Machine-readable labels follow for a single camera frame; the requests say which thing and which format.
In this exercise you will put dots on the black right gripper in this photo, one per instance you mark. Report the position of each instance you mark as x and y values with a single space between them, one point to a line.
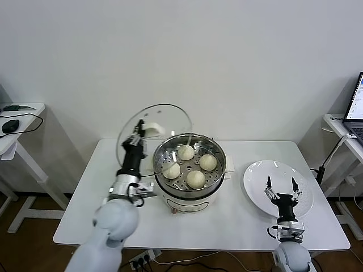
285 205

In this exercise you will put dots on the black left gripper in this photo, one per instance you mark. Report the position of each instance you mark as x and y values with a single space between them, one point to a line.
133 158

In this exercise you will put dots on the round glass pot lid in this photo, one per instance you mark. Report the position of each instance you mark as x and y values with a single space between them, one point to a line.
154 129

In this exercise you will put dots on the white steamed baozi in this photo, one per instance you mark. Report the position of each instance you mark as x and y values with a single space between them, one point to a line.
195 179
186 153
172 171
208 162

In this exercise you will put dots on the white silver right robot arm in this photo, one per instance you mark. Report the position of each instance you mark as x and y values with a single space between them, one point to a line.
292 255

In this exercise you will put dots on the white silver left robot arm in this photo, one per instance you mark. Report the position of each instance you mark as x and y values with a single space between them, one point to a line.
116 218

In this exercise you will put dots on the stainless steel steamer basket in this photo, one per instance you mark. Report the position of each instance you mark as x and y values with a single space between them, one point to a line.
217 178

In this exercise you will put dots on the white round plate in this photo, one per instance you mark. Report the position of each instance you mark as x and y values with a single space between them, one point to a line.
255 181

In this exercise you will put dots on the white power adapter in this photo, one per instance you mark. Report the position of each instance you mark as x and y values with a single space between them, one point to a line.
350 180

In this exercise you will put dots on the white electric cooker pot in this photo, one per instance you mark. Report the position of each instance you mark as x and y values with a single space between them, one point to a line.
184 204

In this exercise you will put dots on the white side desk with laptop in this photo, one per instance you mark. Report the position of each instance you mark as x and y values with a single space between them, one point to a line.
334 124

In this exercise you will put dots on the open grey laptop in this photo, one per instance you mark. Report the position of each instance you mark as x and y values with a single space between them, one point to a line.
354 99

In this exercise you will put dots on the white side desk with mouse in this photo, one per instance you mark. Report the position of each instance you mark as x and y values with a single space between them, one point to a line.
22 124

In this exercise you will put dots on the white power strip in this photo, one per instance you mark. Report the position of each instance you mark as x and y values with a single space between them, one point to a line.
144 258

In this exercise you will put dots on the black computer mouse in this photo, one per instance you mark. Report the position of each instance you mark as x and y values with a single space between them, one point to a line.
10 126

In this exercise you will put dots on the flat dark green object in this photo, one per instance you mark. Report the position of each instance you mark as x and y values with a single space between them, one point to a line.
12 108

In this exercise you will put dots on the black clamp post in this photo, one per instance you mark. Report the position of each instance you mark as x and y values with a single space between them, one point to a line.
320 174

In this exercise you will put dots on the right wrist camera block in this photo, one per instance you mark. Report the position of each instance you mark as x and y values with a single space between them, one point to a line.
296 228

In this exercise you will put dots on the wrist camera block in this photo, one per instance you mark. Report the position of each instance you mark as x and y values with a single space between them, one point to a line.
146 190
296 228

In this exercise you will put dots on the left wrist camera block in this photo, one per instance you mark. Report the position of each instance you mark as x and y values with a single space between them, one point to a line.
146 190

